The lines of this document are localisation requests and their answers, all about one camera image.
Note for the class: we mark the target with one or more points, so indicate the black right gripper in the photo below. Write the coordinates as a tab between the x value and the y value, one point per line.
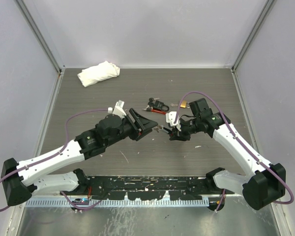
180	135

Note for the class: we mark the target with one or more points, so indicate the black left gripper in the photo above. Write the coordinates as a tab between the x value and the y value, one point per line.
146	123

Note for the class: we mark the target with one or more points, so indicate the cable lock keys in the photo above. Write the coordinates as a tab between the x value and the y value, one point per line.
158	128

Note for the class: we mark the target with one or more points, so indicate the black-headed key bunch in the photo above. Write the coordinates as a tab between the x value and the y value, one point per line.
150	104

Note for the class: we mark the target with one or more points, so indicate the black padlock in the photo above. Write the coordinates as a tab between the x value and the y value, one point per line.
160	106

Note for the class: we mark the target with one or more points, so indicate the large brass padlock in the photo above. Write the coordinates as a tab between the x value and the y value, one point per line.
184	104

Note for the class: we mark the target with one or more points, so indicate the white cloth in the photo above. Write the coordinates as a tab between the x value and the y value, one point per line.
98	73

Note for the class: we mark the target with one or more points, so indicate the red cable lock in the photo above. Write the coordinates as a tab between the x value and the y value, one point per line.
160	118

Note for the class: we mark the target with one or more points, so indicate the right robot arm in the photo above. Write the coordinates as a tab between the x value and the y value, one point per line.
262	183

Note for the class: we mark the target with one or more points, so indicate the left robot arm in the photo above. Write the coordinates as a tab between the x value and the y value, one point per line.
21	180

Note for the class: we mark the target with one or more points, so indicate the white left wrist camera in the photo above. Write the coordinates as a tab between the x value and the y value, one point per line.
118	109

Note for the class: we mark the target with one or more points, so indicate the blue slotted cable duct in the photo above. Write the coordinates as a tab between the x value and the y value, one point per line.
166	202

